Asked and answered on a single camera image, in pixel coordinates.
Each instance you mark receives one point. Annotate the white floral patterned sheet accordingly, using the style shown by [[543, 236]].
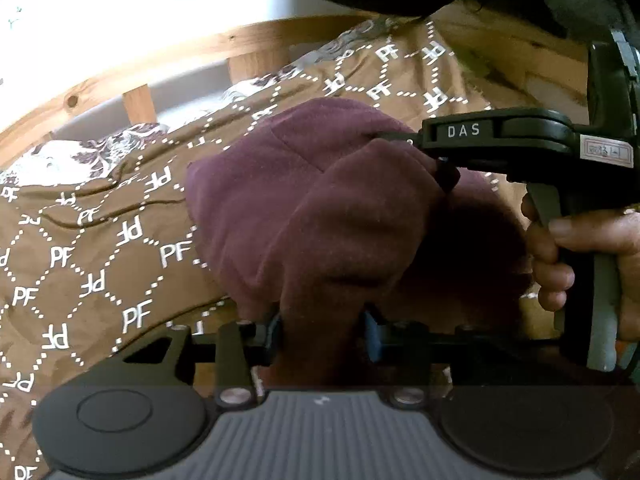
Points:
[[61, 162]]

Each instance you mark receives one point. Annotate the wooden bed frame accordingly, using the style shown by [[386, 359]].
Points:
[[258, 49]]

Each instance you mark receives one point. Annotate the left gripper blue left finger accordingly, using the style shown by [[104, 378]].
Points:
[[270, 335]]

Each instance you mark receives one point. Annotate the brown PF patterned blanket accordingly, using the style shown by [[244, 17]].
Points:
[[87, 267]]

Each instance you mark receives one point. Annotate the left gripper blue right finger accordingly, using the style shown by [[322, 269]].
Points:
[[382, 337]]

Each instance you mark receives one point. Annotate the maroon long-sleeve shirt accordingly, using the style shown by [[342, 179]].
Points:
[[324, 210]]

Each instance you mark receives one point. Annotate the person's right hand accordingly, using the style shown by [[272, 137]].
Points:
[[611, 232]]

